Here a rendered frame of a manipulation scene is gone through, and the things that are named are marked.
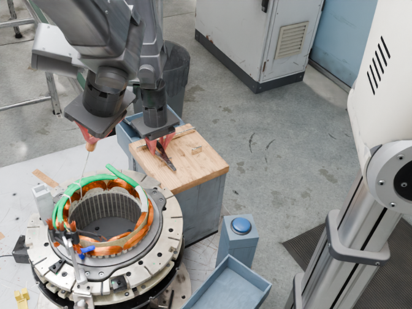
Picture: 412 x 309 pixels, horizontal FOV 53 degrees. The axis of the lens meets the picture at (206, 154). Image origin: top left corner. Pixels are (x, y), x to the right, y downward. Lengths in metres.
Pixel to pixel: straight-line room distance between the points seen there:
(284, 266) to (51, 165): 1.26
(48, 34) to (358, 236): 0.60
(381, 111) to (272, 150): 2.23
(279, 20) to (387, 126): 2.50
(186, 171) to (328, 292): 0.43
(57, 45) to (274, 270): 1.80
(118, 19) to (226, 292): 0.61
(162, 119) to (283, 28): 2.18
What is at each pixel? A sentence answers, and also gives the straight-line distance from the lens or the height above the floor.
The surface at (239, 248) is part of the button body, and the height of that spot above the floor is 1.00.
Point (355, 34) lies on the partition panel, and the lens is 3.24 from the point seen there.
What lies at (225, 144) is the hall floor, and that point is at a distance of 2.75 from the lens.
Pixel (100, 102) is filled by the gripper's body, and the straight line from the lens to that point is 0.61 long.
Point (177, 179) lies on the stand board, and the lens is 1.02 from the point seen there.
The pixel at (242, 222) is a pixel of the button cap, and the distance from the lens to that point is 0.97.
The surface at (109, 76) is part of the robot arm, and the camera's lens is 0.49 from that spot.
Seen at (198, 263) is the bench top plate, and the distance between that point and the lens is 1.21.
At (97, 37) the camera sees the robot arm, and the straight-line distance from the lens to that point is 0.45.
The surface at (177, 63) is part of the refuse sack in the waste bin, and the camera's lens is 2.68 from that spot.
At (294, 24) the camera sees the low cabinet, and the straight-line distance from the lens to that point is 3.13.
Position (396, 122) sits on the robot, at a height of 1.51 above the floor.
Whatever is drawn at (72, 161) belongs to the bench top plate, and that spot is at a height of 0.78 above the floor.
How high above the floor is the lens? 1.80
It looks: 43 degrees down
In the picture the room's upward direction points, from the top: 6 degrees clockwise
